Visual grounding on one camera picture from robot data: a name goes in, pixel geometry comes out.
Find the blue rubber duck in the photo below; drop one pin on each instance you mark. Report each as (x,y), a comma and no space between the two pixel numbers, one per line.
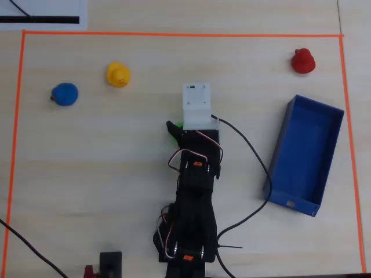
(65,94)

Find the white paper with black bar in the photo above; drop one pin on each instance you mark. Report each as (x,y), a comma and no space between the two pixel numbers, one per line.
(58,8)

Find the orange tape strip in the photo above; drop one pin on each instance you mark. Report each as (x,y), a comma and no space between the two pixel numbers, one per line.
(351,144)
(174,34)
(14,144)

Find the yellow rubber duck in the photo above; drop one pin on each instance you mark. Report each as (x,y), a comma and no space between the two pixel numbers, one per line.
(118,74)

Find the red rubber duck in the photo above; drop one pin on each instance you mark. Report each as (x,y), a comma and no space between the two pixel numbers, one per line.
(303,61)

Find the black zip tie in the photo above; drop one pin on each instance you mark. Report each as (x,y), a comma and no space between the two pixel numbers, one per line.
(232,247)

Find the blue rectangular box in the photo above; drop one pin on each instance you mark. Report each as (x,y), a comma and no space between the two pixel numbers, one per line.
(304,156)

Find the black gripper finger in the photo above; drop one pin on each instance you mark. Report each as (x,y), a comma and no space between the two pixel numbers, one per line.
(175,131)

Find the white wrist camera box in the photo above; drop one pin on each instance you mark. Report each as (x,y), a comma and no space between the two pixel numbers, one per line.
(197,104)

